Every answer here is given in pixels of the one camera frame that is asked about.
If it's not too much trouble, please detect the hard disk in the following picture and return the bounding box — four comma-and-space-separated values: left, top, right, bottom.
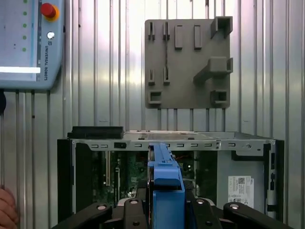
147, 142, 186, 229

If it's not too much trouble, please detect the RAM stick on rack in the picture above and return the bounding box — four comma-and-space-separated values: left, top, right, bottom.
163, 38, 169, 71

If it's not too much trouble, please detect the pale blue teach pendant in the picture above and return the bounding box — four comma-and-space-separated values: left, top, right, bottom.
0, 0, 65, 93

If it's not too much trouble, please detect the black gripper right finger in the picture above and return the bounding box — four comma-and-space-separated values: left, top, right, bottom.
184, 181, 288, 229

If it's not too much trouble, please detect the black open PC case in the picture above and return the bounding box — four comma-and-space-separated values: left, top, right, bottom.
57, 126, 285, 229

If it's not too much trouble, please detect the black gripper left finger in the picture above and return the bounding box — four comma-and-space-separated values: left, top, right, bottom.
51, 185, 153, 229

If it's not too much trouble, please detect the person's right hand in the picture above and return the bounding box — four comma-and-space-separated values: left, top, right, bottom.
0, 187, 19, 229

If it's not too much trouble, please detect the green motherboard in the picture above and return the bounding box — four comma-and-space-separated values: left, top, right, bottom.
92, 151, 198, 206

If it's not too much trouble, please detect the grey parts rack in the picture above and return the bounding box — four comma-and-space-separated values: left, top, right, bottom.
144, 16, 234, 110

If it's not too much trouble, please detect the black ribbed plastic block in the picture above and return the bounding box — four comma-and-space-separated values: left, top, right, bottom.
67, 126, 124, 139

